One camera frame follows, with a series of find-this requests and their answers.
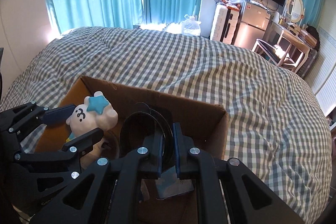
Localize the white bear star toy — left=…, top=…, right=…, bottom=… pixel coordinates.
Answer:
left=66, top=91, right=120, bottom=169

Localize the blue tissue pack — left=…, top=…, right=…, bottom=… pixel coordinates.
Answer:
left=155, top=166, right=194, bottom=200

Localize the black round object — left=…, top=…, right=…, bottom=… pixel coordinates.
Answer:
left=120, top=102, right=174, bottom=165

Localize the brown cardboard box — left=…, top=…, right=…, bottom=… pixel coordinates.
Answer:
left=33, top=77, right=227, bottom=223

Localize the grey white checkered duvet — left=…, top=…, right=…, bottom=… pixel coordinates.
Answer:
left=1, top=27, right=332, bottom=223

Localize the white louvred wardrobe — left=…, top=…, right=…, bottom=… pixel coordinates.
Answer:
left=305, top=0, right=335, bottom=116

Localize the wooden chair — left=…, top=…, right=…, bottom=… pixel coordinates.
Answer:
left=252, top=39, right=297, bottom=69

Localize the clear water jug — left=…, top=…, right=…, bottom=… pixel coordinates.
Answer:
left=181, top=14, right=201, bottom=36

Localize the white dressing table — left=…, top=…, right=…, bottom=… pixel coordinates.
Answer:
left=263, top=22, right=311, bottom=73

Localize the white suitcase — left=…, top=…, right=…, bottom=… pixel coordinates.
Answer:
left=210, top=4, right=239, bottom=44

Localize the silver mini fridge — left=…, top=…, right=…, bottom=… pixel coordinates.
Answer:
left=233, top=1, right=270, bottom=50

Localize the oval vanity mirror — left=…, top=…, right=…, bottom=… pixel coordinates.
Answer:
left=286, top=0, right=305, bottom=23

